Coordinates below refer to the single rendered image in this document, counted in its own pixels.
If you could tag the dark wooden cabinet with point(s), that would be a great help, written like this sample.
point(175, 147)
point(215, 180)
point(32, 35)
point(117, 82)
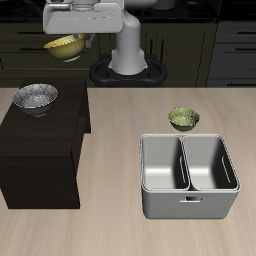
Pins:
point(40, 160)

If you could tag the green fluted dish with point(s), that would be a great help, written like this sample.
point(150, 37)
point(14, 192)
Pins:
point(183, 118)

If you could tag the white two-bin basket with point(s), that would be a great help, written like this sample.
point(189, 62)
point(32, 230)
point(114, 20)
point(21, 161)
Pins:
point(190, 203)

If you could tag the dark kitchen cupboards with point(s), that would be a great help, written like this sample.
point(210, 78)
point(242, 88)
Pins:
point(230, 50)

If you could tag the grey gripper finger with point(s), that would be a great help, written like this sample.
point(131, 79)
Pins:
point(89, 40)
point(80, 36)

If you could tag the yellow bowl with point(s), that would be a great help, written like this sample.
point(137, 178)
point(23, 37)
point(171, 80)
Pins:
point(65, 50)

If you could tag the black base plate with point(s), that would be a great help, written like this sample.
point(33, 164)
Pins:
point(100, 74)

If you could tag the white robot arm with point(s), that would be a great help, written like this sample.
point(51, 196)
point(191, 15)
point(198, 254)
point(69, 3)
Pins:
point(128, 46)

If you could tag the black bowl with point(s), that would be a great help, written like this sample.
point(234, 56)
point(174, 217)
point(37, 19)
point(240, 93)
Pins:
point(35, 98)

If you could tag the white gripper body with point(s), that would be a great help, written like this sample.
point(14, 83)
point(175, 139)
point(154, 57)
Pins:
point(83, 20)

